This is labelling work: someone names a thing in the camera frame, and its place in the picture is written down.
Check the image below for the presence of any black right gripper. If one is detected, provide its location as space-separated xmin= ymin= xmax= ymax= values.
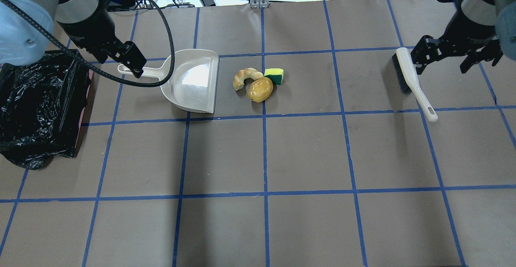
xmin=411 ymin=13 xmax=504 ymax=75

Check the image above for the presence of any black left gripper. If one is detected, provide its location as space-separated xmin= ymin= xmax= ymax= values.
xmin=60 ymin=8 xmax=147 ymax=78

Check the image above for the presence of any beige hand brush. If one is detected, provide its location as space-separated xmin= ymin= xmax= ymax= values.
xmin=392 ymin=48 xmax=438 ymax=123

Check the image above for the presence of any beige dustpan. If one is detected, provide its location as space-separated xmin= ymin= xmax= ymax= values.
xmin=142 ymin=49 xmax=220 ymax=114

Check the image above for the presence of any croissant bread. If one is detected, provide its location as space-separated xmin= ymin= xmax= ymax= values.
xmin=232 ymin=67 xmax=264 ymax=91

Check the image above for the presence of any yellow potato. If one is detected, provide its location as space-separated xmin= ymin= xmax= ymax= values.
xmin=247 ymin=77 xmax=274 ymax=103

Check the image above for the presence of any yellow green sponge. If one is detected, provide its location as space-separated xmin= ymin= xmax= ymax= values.
xmin=264 ymin=68 xmax=284 ymax=85

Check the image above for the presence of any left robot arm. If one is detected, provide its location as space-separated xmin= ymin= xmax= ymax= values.
xmin=1 ymin=0 xmax=147 ymax=77

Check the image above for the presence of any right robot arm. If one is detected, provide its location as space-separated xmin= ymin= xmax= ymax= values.
xmin=411 ymin=0 xmax=516 ymax=75

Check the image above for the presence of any black lined trash bin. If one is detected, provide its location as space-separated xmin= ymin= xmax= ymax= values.
xmin=0 ymin=50 xmax=92 ymax=170

